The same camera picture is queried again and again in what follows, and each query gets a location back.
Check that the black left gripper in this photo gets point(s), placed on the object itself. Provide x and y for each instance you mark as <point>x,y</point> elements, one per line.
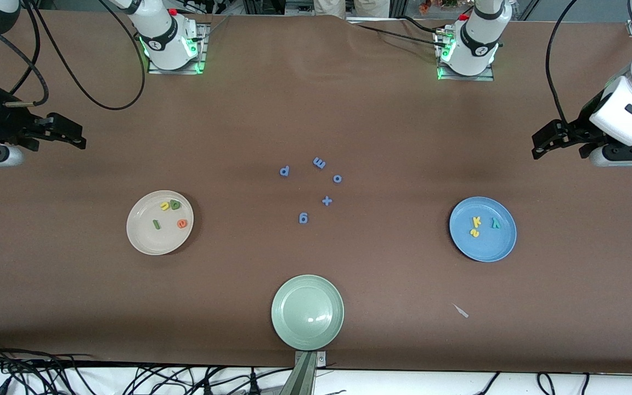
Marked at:
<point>583,123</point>

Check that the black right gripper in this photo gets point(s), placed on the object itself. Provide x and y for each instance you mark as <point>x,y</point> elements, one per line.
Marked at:
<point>2,119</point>

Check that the blue foam letter m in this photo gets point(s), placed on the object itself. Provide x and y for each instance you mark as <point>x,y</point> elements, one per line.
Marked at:
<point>319,163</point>

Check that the blue foam letter p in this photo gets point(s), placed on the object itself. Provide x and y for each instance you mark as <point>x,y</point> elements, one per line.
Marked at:
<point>285,171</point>

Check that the person in beige trousers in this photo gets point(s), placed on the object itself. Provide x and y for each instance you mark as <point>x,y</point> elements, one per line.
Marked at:
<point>332,6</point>

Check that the teal foam letter y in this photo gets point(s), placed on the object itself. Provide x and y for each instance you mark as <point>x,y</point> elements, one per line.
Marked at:
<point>495,222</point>

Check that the yellow foam letter k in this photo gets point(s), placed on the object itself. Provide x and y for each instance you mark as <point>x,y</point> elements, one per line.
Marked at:
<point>477,221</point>

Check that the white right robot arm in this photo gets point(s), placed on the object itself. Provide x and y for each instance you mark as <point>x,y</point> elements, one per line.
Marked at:
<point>162,38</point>

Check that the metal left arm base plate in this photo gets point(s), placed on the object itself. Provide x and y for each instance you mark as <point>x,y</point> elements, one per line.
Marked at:
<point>483,77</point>

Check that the blue plastic plate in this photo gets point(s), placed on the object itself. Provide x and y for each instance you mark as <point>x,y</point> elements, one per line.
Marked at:
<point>482,247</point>

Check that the metal camera mount pole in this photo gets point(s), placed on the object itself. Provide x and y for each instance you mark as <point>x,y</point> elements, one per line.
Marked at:
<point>306,376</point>

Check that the pale green plastic plate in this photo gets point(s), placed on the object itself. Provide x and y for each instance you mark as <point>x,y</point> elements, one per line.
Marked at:
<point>308,312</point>

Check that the beige plastic plate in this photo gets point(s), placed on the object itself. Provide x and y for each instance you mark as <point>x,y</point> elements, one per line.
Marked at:
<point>146,238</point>

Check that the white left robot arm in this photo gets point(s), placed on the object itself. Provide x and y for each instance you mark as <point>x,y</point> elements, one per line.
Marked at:
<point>631,109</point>

